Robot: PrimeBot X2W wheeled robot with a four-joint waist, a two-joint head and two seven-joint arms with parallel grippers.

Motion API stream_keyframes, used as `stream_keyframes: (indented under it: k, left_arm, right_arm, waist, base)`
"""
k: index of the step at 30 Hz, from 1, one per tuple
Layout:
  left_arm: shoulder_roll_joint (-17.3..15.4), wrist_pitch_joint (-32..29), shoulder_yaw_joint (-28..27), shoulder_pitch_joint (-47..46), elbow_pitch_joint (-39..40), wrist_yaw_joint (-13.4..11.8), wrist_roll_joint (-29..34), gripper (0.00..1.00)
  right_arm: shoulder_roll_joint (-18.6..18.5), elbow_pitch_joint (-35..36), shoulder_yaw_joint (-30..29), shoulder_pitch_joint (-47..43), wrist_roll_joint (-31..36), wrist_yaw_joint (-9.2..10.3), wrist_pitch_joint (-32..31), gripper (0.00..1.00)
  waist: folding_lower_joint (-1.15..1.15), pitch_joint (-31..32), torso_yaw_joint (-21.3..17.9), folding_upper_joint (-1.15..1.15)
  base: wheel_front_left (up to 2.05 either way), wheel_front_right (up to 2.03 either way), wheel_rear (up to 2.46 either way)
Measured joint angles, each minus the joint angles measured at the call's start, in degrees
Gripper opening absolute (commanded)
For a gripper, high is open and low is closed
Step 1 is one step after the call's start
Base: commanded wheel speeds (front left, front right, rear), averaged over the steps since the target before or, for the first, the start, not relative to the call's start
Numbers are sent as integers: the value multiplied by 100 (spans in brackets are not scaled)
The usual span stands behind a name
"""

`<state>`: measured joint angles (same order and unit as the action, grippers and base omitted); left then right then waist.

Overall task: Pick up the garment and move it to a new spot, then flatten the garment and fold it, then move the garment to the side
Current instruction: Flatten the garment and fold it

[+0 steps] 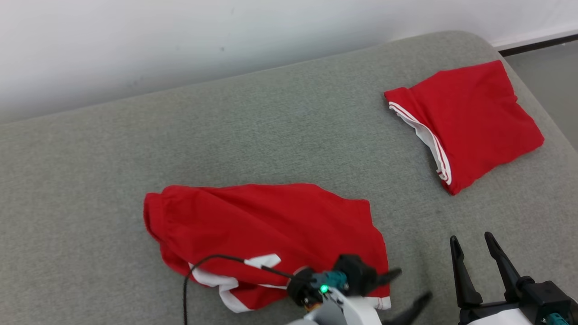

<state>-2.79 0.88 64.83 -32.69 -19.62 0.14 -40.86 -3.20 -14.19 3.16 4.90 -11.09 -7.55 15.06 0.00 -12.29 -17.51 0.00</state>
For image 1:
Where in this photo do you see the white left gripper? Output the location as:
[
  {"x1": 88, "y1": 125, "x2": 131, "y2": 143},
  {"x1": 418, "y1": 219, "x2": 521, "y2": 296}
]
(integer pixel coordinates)
[{"x1": 288, "y1": 268, "x2": 433, "y2": 325}]

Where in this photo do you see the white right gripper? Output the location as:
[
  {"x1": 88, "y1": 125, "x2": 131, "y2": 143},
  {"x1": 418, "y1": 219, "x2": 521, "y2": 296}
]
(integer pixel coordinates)
[{"x1": 449, "y1": 231, "x2": 550, "y2": 325}]

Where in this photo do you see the red white jersey shirt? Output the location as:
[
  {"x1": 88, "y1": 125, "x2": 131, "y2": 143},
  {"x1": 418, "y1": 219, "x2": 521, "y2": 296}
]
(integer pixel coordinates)
[{"x1": 143, "y1": 182, "x2": 392, "y2": 314}]

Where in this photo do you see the red jersey with white sleeves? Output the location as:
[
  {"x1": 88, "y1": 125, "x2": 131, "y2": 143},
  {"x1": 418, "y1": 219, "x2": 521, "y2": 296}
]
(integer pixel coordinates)
[{"x1": 384, "y1": 60, "x2": 545, "y2": 196}]

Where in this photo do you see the white skirting board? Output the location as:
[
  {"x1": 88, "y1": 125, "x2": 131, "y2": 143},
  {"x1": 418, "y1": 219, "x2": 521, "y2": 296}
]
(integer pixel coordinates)
[{"x1": 490, "y1": 28, "x2": 578, "y2": 57}]

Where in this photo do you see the grey fabric sofa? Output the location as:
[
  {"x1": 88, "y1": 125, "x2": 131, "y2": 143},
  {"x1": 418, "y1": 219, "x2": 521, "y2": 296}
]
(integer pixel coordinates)
[{"x1": 0, "y1": 30, "x2": 578, "y2": 325}]

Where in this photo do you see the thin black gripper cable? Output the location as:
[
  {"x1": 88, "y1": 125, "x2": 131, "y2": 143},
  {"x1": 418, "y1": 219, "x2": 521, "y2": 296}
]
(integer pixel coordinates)
[{"x1": 182, "y1": 254, "x2": 296, "y2": 325}]

